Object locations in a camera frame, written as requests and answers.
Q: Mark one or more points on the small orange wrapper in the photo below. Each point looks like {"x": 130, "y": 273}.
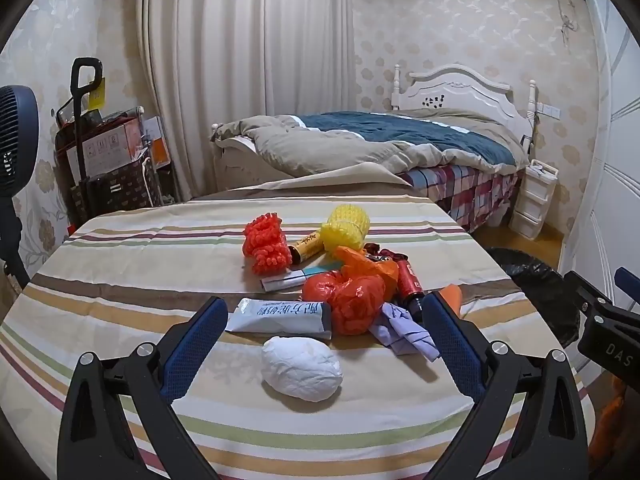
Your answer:
{"x": 452, "y": 300}

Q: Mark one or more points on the cardboard box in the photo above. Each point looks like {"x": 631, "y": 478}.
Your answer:
{"x": 105, "y": 150}

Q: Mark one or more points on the black trash bin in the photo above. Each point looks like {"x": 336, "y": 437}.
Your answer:
{"x": 535, "y": 290}

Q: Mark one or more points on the dark standing fan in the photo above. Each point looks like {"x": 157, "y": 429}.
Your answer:
{"x": 15, "y": 135}

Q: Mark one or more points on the brown patterned box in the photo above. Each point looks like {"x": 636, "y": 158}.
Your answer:
{"x": 125, "y": 190}

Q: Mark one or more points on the white and blue tube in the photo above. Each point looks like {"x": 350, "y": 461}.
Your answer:
{"x": 275, "y": 316}

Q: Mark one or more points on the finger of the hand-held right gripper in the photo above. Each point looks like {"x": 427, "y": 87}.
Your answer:
{"x": 629, "y": 285}
{"x": 585, "y": 292}

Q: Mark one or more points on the small yellow tube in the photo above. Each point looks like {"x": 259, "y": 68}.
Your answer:
{"x": 307, "y": 246}

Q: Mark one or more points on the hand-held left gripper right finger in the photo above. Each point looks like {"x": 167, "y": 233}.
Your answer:
{"x": 457, "y": 345}

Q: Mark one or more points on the white wall switch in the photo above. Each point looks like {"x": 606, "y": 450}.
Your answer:
{"x": 547, "y": 110}

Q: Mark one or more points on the teal card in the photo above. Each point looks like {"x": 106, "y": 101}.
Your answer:
{"x": 330, "y": 266}

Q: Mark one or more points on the cream curtain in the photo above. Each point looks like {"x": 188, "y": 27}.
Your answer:
{"x": 225, "y": 60}

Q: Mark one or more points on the orange plastic bag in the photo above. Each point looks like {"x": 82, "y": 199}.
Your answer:
{"x": 360, "y": 262}

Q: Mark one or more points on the white wardrobe door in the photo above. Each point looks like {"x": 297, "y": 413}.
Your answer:
{"x": 610, "y": 160}

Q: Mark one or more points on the dark red net bag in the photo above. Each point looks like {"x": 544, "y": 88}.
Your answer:
{"x": 372, "y": 249}

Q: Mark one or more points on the orange foam net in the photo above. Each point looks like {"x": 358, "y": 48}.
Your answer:
{"x": 265, "y": 245}

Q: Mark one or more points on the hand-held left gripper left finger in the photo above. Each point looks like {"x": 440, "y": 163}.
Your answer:
{"x": 192, "y": 350}

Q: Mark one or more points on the yellow foam net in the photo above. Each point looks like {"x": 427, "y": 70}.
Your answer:
{"x": 345, "y": 227}

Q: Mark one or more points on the yellow tag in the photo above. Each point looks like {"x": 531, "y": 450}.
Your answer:
{"x": 97, "y": 95}

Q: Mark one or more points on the orange cloth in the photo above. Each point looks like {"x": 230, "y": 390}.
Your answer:
{"x": 607, "y": 425}

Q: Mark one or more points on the grey white box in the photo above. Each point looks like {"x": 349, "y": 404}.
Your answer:
{"x": 287, "y": 281}

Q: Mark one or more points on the black hand trolley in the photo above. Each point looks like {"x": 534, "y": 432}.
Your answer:
{"x": 75, "y": 110}

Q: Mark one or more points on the white paper ball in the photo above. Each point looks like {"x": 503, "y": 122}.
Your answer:
{"x": 300, "y": 367}

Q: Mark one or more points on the white plastic drawer unit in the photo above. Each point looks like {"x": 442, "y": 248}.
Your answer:
{"x": 532, "y": 200}

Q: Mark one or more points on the white and orange box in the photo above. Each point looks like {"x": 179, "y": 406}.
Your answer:
{"x": 160, "y": 150}

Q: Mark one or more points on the red can with black cap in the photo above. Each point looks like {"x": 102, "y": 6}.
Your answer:
{"x": 410, "y": 280}

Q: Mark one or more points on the beige and teal duvet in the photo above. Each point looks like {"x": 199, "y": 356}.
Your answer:
{"x": 350, "y": 140}

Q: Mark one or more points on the plaid bed sheet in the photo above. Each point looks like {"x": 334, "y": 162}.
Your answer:
{"x": 465, "y": 190}

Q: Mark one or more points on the red plastic bag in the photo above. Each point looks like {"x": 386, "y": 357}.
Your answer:
{"x": 350, "y": 305}

